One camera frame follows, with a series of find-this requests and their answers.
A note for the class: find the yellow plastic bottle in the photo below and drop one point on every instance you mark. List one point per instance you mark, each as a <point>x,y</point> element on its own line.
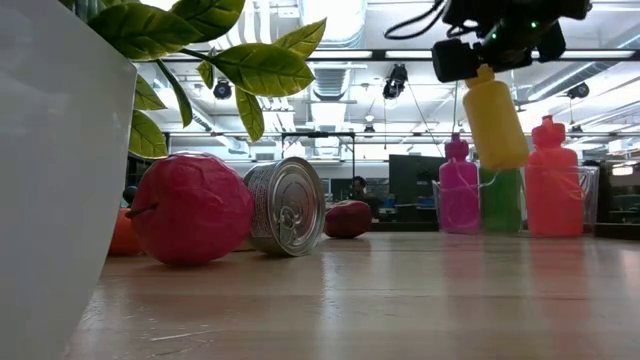
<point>495,125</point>

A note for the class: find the orange plastic bottle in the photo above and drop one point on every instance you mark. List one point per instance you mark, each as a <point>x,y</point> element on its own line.
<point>552,190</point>

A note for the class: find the green plastic bottle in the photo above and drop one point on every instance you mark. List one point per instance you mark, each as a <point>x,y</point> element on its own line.
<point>500,200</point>

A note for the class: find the pink plastic bottle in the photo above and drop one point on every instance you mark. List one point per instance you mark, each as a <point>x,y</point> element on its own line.
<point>459,195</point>

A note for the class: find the dark red apple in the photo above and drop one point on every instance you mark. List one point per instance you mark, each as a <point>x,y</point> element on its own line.
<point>347,220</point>

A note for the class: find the bright red apple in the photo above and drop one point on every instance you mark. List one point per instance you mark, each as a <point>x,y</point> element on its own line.
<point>192,210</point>

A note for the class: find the black monitor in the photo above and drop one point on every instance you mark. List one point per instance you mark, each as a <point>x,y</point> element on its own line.
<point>415,180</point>

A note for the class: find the clear plastic bin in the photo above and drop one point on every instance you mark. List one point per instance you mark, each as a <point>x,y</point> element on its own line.
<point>591,200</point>

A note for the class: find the person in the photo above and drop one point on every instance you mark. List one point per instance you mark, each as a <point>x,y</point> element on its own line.
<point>360,192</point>

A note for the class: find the green leafy plant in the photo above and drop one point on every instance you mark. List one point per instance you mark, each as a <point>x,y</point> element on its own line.
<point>260,67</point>

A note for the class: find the olive green label tin can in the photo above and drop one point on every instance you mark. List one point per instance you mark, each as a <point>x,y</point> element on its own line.
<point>290,207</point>

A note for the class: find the small orange tangerine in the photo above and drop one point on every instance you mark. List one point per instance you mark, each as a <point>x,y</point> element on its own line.
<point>122,235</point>

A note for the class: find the white plant pot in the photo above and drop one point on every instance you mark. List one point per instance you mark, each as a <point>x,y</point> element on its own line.
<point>50,175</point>

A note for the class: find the black overhead camera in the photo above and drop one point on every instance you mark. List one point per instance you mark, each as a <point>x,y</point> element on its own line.
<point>395,82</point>

